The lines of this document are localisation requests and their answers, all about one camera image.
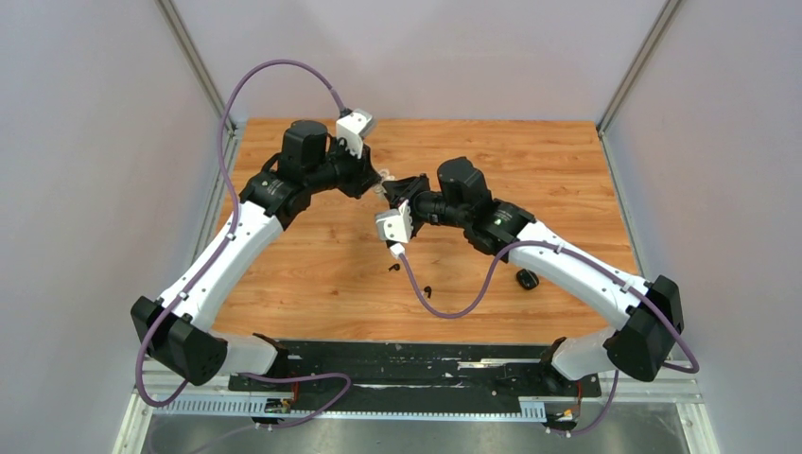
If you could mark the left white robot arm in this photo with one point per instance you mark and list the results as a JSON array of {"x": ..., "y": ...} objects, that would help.
[{"x": 175, "y": 328}]

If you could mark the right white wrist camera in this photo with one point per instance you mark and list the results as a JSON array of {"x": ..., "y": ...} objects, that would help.
[{"x": 395, "y": 224}]

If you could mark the left aluminium frame post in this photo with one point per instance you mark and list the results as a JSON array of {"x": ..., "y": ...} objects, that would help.
[{"x": 192, "y": 55}]

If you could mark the aluminium frame post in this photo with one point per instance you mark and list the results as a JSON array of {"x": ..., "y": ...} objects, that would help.
[
  {"x": 192, "y": 55},
  {"x": 650, "y": 43}
]

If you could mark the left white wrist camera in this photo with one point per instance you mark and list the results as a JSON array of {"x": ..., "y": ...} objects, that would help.
[{"x": 352, "y": 128}]

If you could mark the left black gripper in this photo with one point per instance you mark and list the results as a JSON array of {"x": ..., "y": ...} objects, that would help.
[{"x": 364, "y": 174}]

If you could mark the white earbud charging case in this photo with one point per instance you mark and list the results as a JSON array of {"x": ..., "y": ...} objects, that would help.
[{"x": 385, "y": 177}]

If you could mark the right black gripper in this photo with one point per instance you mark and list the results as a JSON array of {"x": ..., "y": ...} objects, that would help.
[{"x": 408, "y": 189}]

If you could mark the black earbud charging case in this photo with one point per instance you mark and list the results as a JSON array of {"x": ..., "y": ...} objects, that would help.
[{"x": 528, "y": 280}]

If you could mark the right aluminium frame post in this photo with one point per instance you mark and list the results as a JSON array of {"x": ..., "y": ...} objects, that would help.
[{"x": 650, "y": 43}]

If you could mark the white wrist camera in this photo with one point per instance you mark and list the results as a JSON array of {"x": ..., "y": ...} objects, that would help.
[
  {"x": 395, "y": 224},
  {"x": 352, "y": 128}
]

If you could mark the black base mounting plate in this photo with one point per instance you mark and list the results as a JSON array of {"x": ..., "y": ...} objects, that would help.
[{"x": 396, "y": 376}]

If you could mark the slotted cable duct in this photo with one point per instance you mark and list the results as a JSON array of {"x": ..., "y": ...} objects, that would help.
[{"x": 263, "y": 406}]

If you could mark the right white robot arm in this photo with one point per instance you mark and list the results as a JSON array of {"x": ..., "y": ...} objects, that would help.
[{"x": 644, "y": 317}]

